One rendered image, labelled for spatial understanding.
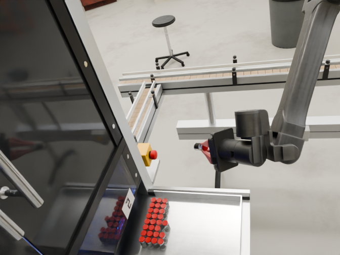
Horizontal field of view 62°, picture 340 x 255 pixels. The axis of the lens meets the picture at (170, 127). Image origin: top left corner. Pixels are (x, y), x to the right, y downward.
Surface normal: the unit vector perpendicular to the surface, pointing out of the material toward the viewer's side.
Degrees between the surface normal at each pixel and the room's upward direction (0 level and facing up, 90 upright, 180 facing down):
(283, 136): 57
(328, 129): 90
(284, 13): 95
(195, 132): 90
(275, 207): 0
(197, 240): 0
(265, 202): 0
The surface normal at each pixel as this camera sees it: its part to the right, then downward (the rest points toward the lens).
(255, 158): 0.51, 0.02
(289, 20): -0.33, 0.72
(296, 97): 0.06, 0.06
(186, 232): -0.21, -0.74
